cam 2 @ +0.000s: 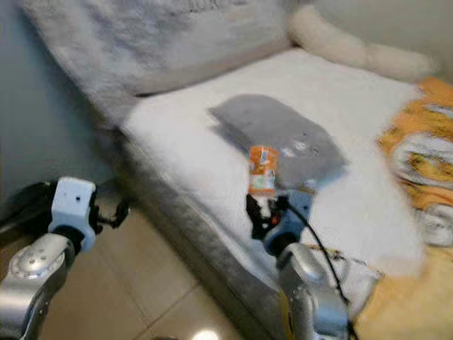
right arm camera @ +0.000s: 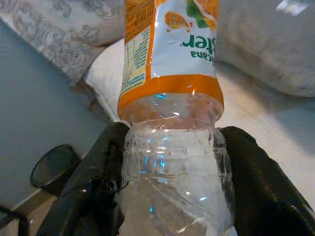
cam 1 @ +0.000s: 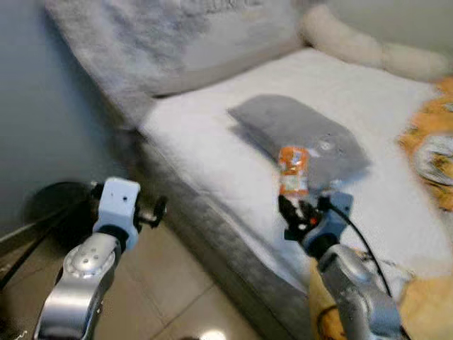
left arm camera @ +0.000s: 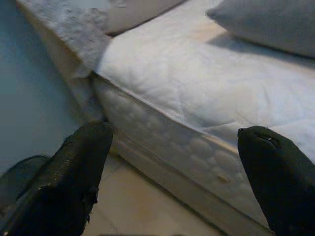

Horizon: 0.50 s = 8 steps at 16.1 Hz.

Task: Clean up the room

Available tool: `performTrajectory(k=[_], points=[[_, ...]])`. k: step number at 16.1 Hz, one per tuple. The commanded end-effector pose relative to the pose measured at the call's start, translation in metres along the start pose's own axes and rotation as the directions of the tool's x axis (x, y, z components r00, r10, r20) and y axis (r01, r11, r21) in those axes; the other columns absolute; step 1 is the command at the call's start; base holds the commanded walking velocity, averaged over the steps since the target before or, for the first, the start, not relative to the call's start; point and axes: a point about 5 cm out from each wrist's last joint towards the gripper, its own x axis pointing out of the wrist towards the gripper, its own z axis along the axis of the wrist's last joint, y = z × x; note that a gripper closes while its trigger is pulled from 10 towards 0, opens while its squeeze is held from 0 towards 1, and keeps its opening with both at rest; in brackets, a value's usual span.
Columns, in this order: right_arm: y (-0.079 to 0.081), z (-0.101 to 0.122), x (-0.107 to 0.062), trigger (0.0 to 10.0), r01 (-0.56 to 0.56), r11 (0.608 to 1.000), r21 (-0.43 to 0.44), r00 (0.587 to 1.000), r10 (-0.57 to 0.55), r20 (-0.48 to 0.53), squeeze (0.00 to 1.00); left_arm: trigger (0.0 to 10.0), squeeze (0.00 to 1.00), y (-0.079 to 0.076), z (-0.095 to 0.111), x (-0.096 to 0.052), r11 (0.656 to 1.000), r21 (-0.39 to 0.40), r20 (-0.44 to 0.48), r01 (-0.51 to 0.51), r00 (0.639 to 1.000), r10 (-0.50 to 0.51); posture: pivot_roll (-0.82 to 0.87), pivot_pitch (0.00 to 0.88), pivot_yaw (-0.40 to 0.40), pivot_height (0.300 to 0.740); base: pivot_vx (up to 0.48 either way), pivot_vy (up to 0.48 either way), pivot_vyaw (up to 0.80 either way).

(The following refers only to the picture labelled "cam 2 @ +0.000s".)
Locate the orange snack canister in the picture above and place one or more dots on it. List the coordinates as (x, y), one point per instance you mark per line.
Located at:
(263, 170)

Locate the grey bear pillow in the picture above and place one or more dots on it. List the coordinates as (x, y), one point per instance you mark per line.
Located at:
(269, 124)

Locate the yellow egg cartoon blanket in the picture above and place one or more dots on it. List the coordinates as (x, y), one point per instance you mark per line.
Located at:
(417, 120)

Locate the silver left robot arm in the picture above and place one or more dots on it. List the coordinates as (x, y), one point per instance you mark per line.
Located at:
(35, 283)

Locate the grey quilted bed base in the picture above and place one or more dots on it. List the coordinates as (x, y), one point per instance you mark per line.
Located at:
(184, 234)

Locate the white quilted mattress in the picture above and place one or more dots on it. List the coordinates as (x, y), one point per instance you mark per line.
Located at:
(184, 149)

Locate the black round object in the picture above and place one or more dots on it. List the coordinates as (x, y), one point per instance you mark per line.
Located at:
(25, 202)

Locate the beige bolster cushion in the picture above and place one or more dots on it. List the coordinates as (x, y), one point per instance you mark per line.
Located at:
(325, 39)

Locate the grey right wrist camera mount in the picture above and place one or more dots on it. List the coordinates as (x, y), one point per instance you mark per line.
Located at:
(294, 216)

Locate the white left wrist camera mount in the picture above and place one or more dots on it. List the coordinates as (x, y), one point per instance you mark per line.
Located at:
(74, 202)

